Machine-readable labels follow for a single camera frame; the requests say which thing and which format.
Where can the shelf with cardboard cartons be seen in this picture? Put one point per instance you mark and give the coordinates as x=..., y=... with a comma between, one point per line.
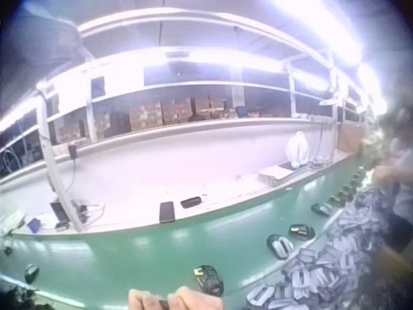
x=167, y=113

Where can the person's right hand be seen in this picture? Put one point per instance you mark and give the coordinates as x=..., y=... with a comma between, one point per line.
x=193, y=300

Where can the white frame post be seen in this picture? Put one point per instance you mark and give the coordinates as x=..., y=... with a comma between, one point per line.
x=58, y=155

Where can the person's left hand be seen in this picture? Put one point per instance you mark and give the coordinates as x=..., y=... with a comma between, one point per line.
x=142, y=300

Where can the black mouse with grey cover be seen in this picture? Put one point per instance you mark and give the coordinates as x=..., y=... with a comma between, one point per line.
x=280, y=246

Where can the person's right fingers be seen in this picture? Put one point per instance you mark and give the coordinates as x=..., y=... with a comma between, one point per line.
x=182, y=298

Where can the green conveyor belt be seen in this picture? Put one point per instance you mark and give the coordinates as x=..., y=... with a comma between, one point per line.
x=145, y=245

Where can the black mouse base with board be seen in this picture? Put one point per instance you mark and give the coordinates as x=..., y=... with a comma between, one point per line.
x=209, y=280

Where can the person's left fingers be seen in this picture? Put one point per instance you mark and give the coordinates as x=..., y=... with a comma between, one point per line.
x=146, y=302

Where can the blue pad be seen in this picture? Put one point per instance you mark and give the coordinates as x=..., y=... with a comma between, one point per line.
x=34, y=224

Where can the brown cardboard box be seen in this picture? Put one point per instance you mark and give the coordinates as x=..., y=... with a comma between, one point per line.
x=350, y=139

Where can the row of mouse shells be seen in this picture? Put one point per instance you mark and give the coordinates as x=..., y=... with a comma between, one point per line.
x=322, y=209

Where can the black box device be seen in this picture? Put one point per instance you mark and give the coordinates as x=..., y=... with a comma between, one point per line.
x=57, y=213

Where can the heap of grey mouse covers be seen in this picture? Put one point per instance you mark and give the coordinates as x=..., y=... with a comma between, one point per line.
x=326, y=258

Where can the black oval case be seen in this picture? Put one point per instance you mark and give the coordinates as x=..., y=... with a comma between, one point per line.
x=191, y=202

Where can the black mouse base yellow part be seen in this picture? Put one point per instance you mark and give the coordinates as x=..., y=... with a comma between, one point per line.
x=301, y=232

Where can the black mouse base shell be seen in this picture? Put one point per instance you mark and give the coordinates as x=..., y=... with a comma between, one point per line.
x=31, y=274

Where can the black power adapter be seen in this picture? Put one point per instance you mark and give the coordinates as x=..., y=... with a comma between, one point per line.
x=72, y=151

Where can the grey flat tray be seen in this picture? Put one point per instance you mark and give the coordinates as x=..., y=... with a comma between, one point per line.
x=274, y=177

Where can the black phone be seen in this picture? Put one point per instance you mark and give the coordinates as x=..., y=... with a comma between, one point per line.
x=167, y=212

